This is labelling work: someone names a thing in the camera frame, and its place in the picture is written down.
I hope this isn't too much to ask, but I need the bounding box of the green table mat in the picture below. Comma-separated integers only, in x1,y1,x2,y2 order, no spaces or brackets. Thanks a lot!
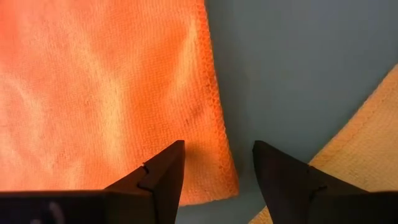
175,0,398,224

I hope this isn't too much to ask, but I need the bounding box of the yellow microfiber towel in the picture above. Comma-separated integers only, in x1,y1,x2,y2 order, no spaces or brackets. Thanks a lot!
248,63,398,224

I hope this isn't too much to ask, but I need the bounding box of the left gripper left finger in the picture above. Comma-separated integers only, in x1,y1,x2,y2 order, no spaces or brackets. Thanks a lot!
105,139,187,224

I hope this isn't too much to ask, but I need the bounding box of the orange microfiber towel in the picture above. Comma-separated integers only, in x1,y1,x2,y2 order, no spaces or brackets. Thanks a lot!
0,0,239,207

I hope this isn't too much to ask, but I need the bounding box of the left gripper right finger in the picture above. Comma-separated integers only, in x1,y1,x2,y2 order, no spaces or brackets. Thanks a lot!
252,140,368,224

